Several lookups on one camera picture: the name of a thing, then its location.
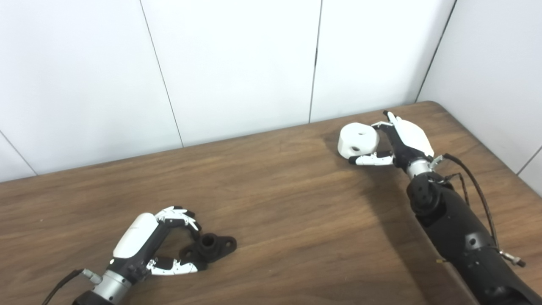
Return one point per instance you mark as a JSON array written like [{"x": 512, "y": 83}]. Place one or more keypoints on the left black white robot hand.
[{"x": 133, "y": 237}]

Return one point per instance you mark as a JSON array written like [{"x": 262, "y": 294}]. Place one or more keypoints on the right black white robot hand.
[{"x": 413, "y": 137}]

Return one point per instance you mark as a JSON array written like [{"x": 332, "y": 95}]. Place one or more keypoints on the round white piece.
[{"x": 353, "y": 135}]

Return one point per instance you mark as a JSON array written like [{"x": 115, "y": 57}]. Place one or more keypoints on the black flanged holder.
[{"x": 216, "y": 248}]

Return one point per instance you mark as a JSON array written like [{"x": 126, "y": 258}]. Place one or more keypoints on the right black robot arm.
[{"x": 457, "y": 228}]

